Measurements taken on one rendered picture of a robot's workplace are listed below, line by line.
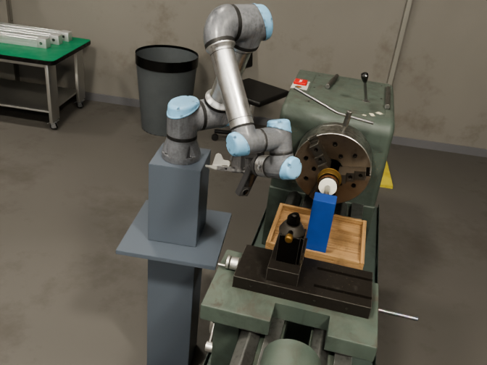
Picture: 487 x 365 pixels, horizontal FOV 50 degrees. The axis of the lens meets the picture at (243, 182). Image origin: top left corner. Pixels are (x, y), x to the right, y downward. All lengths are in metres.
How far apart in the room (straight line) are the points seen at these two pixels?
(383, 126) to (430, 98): 3.07
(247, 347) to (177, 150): 0.78
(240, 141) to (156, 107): 3.22
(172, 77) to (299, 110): 2.51
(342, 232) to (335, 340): 0.63
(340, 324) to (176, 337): 1.04
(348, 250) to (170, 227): 0.70
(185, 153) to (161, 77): 2.68
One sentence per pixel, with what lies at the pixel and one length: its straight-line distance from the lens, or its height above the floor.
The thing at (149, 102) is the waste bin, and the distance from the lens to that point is 4.75.
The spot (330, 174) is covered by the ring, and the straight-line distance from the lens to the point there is 1.99.
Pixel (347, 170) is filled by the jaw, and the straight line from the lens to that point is 2.07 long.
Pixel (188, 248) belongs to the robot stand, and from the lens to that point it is 2.11.
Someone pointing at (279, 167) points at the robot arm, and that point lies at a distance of 1.64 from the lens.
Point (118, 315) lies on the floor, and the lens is 2.91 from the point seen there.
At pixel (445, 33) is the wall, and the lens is 5.12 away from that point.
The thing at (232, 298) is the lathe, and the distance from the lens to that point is 1.63.
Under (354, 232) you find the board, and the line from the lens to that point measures 2.11.
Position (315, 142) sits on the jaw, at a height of 1.19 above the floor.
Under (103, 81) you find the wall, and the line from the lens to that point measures 5.56.
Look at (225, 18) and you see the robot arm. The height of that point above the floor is 1.67.
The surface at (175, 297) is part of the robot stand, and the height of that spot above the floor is 0.47.
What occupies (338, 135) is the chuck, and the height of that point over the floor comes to 1.23.
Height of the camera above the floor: 2.01
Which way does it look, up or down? 29 degrees down
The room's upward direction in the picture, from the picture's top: 6 degrees clockwise
